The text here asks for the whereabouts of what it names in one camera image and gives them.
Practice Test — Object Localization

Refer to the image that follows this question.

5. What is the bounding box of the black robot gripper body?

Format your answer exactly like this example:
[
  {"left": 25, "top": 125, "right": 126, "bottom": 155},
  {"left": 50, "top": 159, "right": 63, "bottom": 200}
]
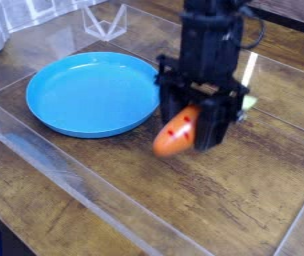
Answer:
[{"left": 156, "top": 0, "right": 250, "bottom": 102}]

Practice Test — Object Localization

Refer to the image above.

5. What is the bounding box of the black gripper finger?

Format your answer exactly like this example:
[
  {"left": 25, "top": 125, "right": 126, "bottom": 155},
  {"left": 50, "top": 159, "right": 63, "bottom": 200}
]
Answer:
[
  {"left": 160, "top": 84, "right": 190, "bottom": 124},
  {"left": 195, "top": 98, "right": 238, "bottom": 151}
]

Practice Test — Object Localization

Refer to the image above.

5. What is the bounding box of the orange toy carrot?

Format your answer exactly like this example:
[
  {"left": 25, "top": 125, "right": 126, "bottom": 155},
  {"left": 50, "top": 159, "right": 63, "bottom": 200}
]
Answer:
[{"left": 152, "top": 104, "right": 200, "bottom": 157}]

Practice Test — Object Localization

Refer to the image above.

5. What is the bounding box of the blue round tray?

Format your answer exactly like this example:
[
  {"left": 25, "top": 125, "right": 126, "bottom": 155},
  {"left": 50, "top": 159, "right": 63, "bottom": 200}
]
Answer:
[{"left": 25, "top": 52, "right": 159, "bottom": 138}]

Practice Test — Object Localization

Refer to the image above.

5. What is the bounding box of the black bar at back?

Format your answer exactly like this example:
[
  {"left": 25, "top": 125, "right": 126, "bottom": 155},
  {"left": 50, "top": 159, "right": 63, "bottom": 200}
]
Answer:
[{"left": 251, "top": 7, "right": 304, "bottom": 33}]

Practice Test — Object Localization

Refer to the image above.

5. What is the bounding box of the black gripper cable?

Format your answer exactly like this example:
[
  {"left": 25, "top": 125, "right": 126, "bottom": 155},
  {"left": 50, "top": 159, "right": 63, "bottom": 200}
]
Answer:
[{"left": 237, "top": 4, "right": 267, "bottom": 52}]

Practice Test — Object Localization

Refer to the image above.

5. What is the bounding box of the clear acrylic barrier wall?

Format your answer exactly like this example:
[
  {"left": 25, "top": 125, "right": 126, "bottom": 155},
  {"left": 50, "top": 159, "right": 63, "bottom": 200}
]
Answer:
[{"left": 0, "top": 0, "right": 304, "bottom": 256}]

